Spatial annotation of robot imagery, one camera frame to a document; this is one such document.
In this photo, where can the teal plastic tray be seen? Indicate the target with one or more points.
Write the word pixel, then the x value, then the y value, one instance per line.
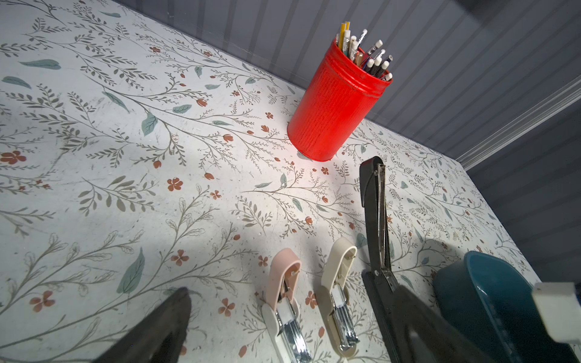
pixel 491 303

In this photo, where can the black stapler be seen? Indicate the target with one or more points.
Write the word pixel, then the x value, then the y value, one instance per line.
pixel 379 281

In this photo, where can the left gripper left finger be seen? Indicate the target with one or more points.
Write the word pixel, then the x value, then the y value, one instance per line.
pixel 159 337

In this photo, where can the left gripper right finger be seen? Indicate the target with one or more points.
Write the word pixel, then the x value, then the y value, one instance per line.
pixel 421 335

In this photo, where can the pink eraser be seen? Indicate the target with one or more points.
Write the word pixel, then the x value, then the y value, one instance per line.
pixel 281 313

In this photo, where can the red pencil cup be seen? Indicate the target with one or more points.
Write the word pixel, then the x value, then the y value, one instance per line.
pixel 338 98

